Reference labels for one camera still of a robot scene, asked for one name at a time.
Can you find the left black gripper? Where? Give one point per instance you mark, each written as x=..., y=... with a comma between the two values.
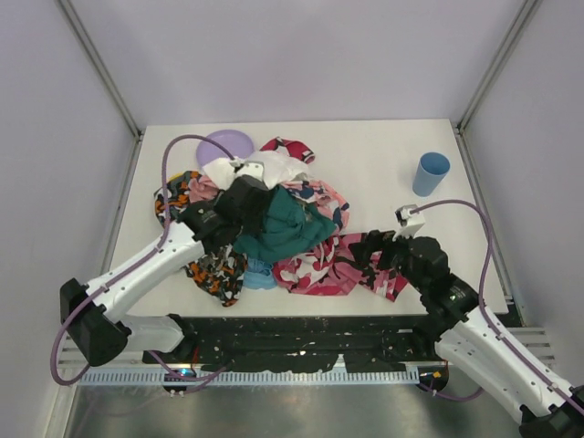
x=255, y=196

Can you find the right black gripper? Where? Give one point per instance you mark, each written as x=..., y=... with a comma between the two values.
x=383, y=249

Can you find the dark green cloth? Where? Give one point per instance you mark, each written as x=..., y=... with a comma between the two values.
x=290, y=228

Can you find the light blue cloth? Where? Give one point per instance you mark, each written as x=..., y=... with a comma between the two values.
x=259, y=275

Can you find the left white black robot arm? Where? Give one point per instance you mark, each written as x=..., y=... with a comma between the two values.
x=95, y=315

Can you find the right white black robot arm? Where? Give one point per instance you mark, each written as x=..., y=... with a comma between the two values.
x=469, y=336

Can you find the pink black camo cloth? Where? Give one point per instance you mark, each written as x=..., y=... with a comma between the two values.
x=330, y=269

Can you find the pink navy camo cloth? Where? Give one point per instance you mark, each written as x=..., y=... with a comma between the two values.
x=328, y=202

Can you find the white cloth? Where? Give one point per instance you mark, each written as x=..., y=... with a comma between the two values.
x=279, y=168

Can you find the red pink camo cloth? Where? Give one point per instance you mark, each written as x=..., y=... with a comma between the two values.
x=291, y=148

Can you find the orange grey camo cloth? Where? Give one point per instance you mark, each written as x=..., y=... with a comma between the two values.
x=219, y=274

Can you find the purple plastic plate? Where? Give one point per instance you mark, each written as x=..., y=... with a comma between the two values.
x=236, y=142

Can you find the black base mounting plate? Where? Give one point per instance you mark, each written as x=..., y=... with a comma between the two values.
x=305, y=344

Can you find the blue plastic cup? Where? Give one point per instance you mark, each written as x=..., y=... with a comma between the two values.
x=432, y=168

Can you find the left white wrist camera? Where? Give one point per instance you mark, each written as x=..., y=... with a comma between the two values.
x=243, y=168

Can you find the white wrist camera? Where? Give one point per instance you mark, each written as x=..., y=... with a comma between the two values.
x=243, y=168
x=410, y=219

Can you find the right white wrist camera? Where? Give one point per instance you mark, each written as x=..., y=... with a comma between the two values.
x=410, y=219

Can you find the white slotted cable duct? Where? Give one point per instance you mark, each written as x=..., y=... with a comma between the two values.
x=338, y=375

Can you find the left aluminium frame post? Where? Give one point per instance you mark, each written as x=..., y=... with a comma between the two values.
x=81, y=34

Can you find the aluminium frame post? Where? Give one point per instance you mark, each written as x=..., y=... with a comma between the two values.
x=503, y=53
x=81, y=34

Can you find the right aluminium frame post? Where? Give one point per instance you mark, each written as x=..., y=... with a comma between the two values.
x=503, y=53

